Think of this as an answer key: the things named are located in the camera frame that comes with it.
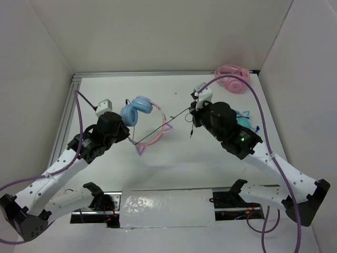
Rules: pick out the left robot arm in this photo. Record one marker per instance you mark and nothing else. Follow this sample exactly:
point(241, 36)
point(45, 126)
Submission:
point(31, 211)

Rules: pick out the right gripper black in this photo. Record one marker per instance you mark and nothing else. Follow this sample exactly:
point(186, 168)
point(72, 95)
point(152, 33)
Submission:
point(196, 113)

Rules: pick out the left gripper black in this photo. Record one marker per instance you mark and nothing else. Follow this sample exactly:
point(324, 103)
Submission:
point(124, 132)

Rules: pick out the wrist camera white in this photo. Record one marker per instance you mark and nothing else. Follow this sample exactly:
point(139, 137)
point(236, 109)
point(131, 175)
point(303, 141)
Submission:
point(201, 94)
point(104, 106)

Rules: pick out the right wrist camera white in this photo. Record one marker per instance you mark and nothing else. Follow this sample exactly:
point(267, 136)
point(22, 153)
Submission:
point(201, 94)

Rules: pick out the aluminium frame rail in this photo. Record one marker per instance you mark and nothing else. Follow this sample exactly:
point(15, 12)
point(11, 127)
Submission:
point(185, 149)

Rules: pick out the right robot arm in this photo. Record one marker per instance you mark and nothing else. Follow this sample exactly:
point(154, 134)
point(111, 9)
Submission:
point(299, 195)

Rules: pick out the teal cat-ear headphones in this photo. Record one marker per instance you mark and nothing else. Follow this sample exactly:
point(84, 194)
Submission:
point(243, 119)

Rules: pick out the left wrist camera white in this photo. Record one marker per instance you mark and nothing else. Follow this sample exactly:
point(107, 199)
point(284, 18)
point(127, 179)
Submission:
point(104, 106)

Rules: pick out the white taped cover plate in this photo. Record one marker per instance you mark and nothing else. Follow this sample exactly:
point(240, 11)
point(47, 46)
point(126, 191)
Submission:
point(167, 209)

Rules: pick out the blue pink cat-ear headphones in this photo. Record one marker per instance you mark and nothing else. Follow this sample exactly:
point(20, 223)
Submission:
point(129, 114)

